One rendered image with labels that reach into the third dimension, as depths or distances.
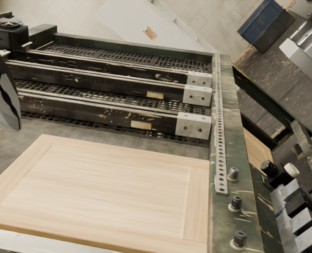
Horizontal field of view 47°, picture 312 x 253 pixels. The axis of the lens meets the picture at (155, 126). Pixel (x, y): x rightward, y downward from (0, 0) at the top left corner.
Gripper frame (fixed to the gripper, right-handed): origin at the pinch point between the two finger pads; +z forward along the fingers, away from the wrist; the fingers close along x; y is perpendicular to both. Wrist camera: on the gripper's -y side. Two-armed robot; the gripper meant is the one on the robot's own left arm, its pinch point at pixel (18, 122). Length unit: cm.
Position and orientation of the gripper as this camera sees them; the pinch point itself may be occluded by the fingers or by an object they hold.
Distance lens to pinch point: 61.4
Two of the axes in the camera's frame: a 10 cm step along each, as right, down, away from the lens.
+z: 4.0, 8.6, 3.2
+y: -9.0, 3.1, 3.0
